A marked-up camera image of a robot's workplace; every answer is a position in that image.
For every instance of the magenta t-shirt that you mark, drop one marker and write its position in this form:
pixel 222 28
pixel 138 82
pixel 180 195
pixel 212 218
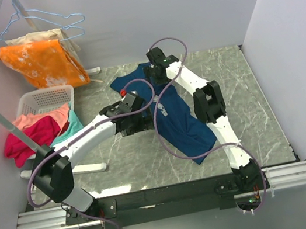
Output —
pixel 43 132

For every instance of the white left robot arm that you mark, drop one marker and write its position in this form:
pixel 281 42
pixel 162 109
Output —
pixel 52 171

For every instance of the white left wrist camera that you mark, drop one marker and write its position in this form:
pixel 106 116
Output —
pixel 127 94

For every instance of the teal garment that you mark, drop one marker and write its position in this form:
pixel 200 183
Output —
pixel 74 126

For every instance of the blue t-shirt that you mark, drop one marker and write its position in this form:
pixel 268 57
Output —
pixel 174 120

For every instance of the orange patterned cloth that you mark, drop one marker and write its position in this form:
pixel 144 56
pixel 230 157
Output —
pixel 45 64

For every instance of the beige cloth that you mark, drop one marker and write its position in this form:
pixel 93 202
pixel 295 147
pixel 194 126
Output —
pixel 57 34

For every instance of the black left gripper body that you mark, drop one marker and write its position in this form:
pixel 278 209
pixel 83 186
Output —
pixel 139 124

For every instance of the aluminium rail frame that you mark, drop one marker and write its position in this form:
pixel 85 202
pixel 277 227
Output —
pixel 279 177

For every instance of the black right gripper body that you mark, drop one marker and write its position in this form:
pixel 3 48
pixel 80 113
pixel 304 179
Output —
pixel 150 73

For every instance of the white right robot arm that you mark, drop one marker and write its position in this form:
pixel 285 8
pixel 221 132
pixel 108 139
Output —
pixel 210 109

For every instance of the wooden stick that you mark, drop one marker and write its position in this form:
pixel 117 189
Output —
pixel 96 80

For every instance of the white plastic laundry basket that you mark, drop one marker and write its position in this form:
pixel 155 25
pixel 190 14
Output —
pixel 45 100

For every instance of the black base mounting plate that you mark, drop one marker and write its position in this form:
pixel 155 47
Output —
pixel 179 199

